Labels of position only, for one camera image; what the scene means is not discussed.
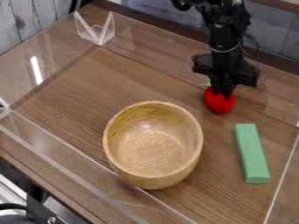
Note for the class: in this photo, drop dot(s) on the black metal bracket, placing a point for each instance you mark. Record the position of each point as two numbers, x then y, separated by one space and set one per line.
41 213

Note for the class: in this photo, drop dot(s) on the green rectangular block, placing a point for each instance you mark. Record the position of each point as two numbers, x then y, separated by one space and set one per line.
253 157

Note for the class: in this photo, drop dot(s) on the clear acrylic tray enclosure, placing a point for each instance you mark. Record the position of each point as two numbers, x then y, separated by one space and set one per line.
65 86

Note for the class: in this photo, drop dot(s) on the red felt strawberry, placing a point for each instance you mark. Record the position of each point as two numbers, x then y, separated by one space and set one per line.
215 101

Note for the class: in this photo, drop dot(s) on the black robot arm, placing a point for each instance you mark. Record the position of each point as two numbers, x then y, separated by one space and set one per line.
227 20

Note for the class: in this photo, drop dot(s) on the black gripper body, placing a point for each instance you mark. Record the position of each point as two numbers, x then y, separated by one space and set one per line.
227 63

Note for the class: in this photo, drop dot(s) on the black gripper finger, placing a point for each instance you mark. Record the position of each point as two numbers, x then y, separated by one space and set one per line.
215 84
229 86

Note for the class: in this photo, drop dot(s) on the wooden bowl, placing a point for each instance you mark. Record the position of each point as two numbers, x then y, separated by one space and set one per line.
153 142

